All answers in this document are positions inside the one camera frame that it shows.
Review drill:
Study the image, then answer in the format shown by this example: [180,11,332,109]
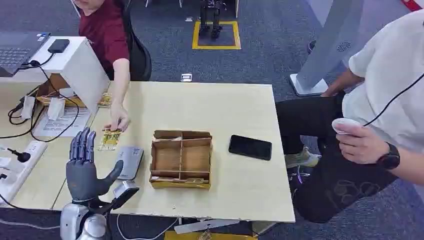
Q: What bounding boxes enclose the person's hand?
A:
[335,124,390,166]
[103,104,131,133]
[320,86,339,98]

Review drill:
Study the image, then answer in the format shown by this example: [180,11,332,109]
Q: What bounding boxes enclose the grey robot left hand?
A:
[65,127,124,204]

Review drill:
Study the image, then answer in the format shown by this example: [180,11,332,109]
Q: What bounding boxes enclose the yellow printed card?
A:
[98,128,122,152]

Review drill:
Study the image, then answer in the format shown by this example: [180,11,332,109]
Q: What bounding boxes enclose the white handheld controller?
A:
[331,117,363,136]

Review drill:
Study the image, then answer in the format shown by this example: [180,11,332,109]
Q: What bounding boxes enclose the stack of yellow cards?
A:
[98,92,114,109]

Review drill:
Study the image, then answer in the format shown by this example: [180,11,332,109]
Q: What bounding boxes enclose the black wristwatch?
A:
[375,142,401,171]

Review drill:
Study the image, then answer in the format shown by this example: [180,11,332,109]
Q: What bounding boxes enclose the white floor stand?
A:
[288,0,366,98]

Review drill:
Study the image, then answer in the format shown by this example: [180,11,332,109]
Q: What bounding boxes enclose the grey card reader device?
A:
[115,146,145,181]

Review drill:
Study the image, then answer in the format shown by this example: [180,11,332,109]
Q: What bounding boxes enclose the yellow woven basket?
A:
[35,84,88,109]

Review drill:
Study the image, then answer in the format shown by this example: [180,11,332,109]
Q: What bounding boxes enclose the printed paper sheet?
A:
[32,107,93,139]

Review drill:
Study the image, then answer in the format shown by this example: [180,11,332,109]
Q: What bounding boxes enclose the person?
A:
[275,9,424,224]
[70,0,132,134]

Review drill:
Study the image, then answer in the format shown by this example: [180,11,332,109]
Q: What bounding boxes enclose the white desk riser box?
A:
[0,36,111,114]

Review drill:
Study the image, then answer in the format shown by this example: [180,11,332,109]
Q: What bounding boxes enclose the black office chair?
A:
[121,0,153,82]

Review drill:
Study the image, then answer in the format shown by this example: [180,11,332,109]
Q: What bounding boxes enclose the black plug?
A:
[6,147,32,164]

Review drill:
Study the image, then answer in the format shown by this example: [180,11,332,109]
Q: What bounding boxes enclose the white power strip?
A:
[0,140,48,205]

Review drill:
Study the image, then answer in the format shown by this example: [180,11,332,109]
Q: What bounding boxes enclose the white paper tag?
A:
[46,97,67,121]
[20,95,37,121]

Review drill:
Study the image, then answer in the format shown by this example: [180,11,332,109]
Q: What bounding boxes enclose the wooden divided card box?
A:
[148,129,213,190]

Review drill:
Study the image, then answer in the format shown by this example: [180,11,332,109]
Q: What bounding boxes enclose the black power adapter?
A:
[46,38,71,55]

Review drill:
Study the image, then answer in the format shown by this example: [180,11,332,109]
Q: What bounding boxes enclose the black smartphone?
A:
[228,134,273,162]

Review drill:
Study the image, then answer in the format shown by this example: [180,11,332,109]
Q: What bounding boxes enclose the yellow floor tape square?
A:
[191,20,242,51]

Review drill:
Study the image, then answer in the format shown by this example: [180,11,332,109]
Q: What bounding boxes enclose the red sign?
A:
[400,0,424,13]

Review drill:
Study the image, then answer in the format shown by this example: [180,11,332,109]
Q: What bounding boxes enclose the yellow box under table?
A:
[163,230,259,240]

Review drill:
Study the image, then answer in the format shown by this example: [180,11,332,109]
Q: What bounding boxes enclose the dark laptop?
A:
[0,31,52,78]

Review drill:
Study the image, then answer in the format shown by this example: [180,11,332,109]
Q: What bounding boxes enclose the black robot legs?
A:
[198,0,227,40]

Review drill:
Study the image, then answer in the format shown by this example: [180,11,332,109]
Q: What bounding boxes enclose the white bar under table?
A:
[173,218,241,235]

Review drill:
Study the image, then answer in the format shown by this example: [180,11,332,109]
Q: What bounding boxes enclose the black power cable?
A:
[0,60,81,144]

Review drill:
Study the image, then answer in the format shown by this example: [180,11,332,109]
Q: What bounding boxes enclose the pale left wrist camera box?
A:
[111,180,141,210]

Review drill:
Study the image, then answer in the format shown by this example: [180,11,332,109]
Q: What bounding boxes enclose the thin black controller cable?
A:
[362,72,424,128]

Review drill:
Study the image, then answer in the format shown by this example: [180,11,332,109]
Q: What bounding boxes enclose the white cable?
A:
[115,214,180,240]

